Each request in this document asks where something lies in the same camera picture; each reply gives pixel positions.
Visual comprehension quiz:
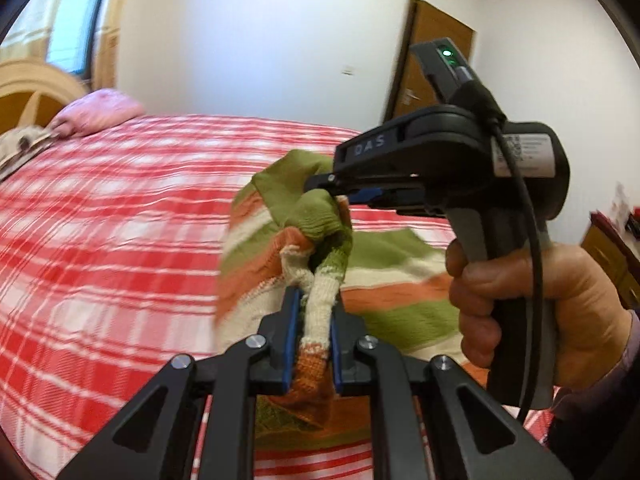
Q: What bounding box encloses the green striped knit sweater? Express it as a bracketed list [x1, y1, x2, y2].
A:
[215, 150, 463, 452]

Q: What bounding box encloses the right forearm sleeve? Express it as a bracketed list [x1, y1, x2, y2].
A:
[547, 310, 639, 479]

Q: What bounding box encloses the person's right hand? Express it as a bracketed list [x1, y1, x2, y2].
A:
[444, 238, 634, 394]

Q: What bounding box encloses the brown wooden door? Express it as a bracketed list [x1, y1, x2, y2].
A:
[383, 0, 476, 124]

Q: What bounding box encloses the brown wooden cabinet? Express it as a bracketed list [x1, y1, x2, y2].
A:
[582, 211, 639, 309]

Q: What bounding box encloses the red white plaid bedspread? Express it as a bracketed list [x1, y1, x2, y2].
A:
[0, 112, 557, 480]

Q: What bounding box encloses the pink pillow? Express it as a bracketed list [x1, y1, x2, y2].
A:
[48, 89, 145, 138]

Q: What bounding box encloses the patterned beige pillow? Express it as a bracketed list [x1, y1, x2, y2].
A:
[0, 125, 56, 182]

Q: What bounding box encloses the window with curtains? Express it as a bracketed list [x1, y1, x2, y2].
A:
[1, 0, 126, 90]

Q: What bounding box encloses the beige wooden headboard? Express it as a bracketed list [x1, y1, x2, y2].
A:
[0, 58, 89, 133]

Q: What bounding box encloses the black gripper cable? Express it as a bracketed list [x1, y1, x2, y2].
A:
[449, 79, 547, 426]

